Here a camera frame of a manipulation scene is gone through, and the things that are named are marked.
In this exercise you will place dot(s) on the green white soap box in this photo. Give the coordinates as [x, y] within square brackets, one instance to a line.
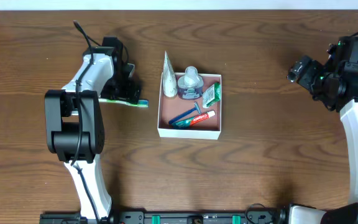
[212, 95]

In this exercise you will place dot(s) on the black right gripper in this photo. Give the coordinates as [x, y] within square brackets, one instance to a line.
[305, 73]

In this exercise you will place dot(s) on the red green toothpaste tube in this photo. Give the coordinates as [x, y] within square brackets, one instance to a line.
[186, 123]

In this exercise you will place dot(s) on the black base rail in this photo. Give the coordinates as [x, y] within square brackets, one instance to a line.
[256, 213]

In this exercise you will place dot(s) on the white Pantene tube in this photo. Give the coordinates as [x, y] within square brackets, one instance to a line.
[169, 81]

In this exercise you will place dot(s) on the white green toothbrush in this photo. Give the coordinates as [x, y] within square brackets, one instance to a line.
[139, 104]

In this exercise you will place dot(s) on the small clear pump bottle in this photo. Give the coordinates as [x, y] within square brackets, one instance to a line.
[190, 85]

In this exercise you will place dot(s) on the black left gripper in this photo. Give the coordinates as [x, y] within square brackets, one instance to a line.
[124, 93]

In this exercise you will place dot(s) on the blue disposable razor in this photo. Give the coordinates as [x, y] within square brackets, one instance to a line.
[186, 113]

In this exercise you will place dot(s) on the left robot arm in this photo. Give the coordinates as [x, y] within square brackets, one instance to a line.
[75, 129]

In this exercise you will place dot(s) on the white square box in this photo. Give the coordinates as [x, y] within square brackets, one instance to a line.
[168, 108]

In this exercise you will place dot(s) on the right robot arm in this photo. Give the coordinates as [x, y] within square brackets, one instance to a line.
[349, 213]

